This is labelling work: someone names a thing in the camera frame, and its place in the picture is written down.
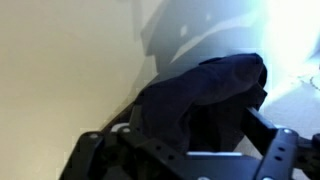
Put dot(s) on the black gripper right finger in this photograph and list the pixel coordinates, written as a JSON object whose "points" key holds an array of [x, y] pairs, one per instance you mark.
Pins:
{"points": [[258, 130]]}

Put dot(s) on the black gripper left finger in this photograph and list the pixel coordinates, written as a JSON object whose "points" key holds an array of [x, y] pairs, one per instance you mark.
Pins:
{"points": [[135, 117]]}

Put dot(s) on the black cap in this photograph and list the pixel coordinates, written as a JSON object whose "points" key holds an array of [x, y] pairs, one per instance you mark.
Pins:
{"points": [[201, 109]]}

